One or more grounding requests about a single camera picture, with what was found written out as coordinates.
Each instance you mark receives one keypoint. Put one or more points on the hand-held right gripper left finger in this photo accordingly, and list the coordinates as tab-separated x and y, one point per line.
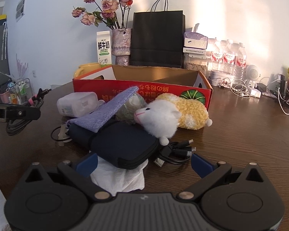
88	164

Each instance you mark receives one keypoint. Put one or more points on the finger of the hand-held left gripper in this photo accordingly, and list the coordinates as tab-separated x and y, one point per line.
24	113

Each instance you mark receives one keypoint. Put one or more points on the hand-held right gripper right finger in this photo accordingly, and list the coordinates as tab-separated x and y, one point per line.
201	166

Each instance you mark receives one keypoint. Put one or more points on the navy fabric pouch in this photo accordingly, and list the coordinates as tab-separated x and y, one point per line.
80	134

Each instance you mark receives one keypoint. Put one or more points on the white tissue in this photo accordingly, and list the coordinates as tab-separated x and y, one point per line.
118	180

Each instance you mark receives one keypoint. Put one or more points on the navy zip case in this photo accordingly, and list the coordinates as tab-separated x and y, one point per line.
125	146

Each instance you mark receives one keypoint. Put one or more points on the purple cloth pouch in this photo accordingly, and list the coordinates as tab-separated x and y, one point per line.
98	115

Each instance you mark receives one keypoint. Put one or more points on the white translucent plastic container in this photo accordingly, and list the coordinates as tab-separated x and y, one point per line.
74	104

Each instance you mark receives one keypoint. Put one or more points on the white and yellow plush toy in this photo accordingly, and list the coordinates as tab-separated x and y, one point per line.
159	115

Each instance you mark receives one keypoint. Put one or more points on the iridescent clear plastic bag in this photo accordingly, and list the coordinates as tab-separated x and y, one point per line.
128	108

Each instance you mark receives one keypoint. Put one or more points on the red cardboard box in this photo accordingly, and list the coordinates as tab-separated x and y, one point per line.
159	87

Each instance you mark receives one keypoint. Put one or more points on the yellow mug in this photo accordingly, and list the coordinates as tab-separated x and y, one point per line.
89	67

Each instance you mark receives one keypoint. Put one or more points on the white round tin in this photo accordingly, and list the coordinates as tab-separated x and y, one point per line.
221	78

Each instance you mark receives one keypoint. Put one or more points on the white charger block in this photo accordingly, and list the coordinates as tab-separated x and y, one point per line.
256	92

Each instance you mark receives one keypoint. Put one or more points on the black power adapter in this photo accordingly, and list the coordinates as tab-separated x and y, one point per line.
262	87

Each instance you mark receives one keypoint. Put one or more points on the white milk carton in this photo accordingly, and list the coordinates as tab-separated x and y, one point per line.
103	50

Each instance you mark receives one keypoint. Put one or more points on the clear seed container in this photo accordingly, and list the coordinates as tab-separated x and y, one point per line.
196	65

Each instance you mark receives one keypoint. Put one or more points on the white round speaker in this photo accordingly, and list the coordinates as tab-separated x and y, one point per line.
252	74

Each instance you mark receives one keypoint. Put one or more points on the small black bottle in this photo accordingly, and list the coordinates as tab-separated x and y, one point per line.
283	84

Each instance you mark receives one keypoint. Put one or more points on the purple textured vase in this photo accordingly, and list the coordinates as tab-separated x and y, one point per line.
121	43

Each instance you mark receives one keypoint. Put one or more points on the black paper bag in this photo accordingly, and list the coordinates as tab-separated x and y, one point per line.
156	41

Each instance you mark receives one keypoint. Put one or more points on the dried pink flower bouquet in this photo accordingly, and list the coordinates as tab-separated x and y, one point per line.
108	4

